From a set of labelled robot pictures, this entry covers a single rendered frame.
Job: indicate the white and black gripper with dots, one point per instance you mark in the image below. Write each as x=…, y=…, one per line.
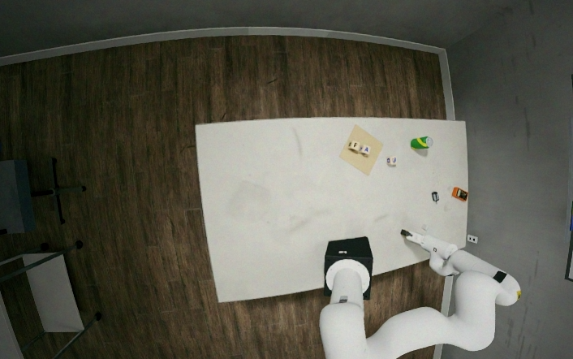
x=412, y=236

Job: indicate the tan square mat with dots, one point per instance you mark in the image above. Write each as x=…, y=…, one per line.
x=362, y=162

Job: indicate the green drink can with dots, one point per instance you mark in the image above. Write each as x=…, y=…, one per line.
x=422, y=142

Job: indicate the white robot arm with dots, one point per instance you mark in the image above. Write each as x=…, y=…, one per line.
x=471, y=327

